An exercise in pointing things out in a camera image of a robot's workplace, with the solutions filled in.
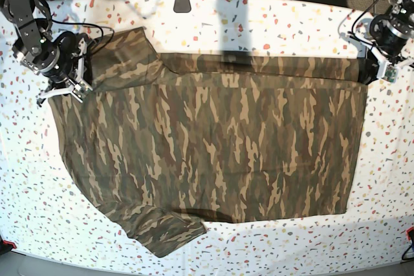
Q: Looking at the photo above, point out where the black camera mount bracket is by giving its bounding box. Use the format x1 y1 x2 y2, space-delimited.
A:
173 0 191 14

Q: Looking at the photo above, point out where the red table clamp right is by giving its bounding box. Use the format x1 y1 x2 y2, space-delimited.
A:
406 227 414 243

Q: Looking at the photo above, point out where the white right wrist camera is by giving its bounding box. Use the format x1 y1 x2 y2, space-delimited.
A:
36 83 93 107

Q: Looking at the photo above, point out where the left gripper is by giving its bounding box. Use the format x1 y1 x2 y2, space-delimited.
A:
357 14 413 85

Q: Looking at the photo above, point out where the camouflage T-shirt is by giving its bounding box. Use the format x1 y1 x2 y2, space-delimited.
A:
49 29 367 258

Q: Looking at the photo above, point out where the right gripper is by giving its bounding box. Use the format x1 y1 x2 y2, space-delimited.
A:
19 31 87 84

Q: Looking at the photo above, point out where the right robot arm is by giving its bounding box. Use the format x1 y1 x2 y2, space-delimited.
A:
1 0 87 87

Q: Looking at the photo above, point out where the terrazzo patterned tablecloth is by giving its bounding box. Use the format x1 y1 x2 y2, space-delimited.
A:
1 0 413 275

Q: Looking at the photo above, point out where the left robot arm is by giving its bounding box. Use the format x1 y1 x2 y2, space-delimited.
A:
349 0 413 85

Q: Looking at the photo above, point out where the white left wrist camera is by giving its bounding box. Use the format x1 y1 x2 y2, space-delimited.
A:
371 47 413 83

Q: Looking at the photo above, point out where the red table clamp left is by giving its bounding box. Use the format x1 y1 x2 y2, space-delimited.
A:
1 240 16 252

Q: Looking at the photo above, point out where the red table clamp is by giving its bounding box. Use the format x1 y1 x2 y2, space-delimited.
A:
1 240 16 252
406 227 414 243

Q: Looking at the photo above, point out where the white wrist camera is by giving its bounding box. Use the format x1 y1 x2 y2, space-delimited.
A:
36 83 93 107
371 47 413 83

